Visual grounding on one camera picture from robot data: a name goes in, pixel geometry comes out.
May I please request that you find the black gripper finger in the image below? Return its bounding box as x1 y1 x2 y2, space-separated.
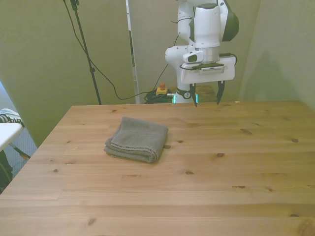
189 83 198 108
216 81 225 106

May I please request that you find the white side table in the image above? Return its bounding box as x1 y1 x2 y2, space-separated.
0 122 23 151

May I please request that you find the yellow emergency stop button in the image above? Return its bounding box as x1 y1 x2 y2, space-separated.
156 83 168 96

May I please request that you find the green coiled cable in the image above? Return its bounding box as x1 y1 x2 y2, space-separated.
143 89 177 104

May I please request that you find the black hanging cable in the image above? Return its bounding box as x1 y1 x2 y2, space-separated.
64 0 158 100

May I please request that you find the grey towel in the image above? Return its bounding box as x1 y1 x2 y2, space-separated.
103 117 169 163

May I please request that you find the black tripod stand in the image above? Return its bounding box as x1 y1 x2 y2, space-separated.
63 0 103 105

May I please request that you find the white upright panel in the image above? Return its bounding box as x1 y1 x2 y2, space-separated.
126 0 140 104

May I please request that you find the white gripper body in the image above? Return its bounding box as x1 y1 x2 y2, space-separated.
180 56 236 85

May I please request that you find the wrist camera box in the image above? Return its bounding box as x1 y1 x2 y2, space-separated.
193 63 225 74

